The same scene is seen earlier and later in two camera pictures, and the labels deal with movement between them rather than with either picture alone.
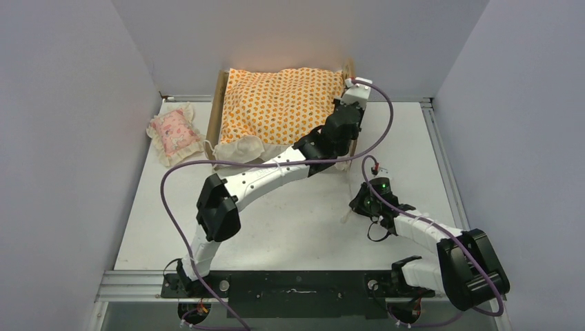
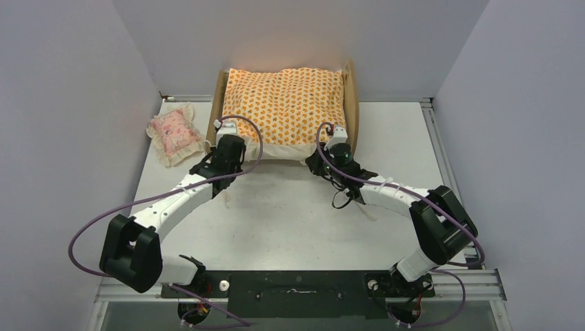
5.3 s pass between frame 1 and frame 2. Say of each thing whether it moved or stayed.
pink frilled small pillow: stayed
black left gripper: moved
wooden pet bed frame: stayed
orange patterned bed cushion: stayed
